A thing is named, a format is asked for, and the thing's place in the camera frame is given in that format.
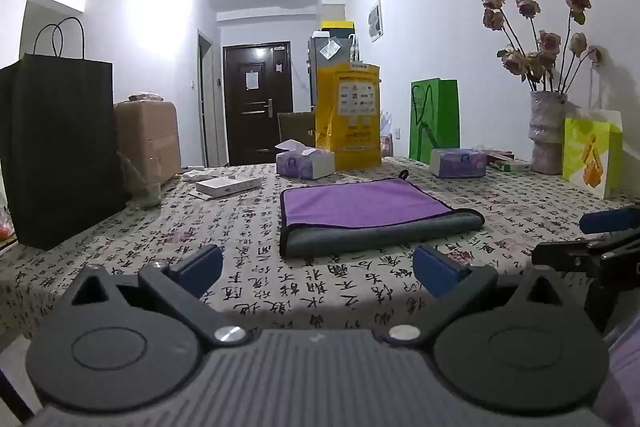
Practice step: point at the dried rose bouquet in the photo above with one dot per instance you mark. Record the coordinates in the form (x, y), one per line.
(542, 42)

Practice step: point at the dark brown door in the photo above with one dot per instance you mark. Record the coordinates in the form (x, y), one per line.
(257, 102)

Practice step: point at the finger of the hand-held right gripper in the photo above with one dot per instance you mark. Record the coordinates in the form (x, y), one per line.
(607, 220)
(575, 256)

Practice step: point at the white wrapped vase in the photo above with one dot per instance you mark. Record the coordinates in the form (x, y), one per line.
(547, 132)

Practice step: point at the purple tissue box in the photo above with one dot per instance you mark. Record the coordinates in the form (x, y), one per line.
(457, 162)
(305, 161)

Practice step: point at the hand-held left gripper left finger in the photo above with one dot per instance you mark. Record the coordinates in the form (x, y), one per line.
(199, 268)

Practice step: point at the yellow-green paper bag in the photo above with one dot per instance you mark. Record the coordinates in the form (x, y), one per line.
(590, 154)

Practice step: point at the purple and grey towel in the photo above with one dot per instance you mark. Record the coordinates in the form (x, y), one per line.
(360, 219)

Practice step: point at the green paper bag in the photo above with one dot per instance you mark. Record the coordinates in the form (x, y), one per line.
(435, 119)

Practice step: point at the black paper bag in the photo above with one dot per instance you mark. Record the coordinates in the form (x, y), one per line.
(55, 147)

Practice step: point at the purple cloth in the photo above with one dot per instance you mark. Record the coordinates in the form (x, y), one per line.
(625, 377)

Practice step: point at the wall picture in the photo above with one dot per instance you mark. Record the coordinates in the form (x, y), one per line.
(375, 21)

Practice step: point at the printed tablecloth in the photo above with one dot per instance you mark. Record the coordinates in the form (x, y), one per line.
(280, 277)

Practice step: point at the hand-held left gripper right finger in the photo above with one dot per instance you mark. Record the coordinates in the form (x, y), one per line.
(436, 270)

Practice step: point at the flat green and white box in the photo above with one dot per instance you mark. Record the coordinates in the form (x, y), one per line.
(510, 165)

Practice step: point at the small brown cardboard box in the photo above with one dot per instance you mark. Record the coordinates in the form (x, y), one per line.
(296, 127)

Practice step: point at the clear glass jar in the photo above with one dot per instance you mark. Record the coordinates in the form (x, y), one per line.
(142, 187)

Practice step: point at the grey refrigerator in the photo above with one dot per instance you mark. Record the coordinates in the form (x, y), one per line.
(327, 57)

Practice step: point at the yellow shopping bag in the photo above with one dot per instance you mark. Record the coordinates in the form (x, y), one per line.
(350, 117)

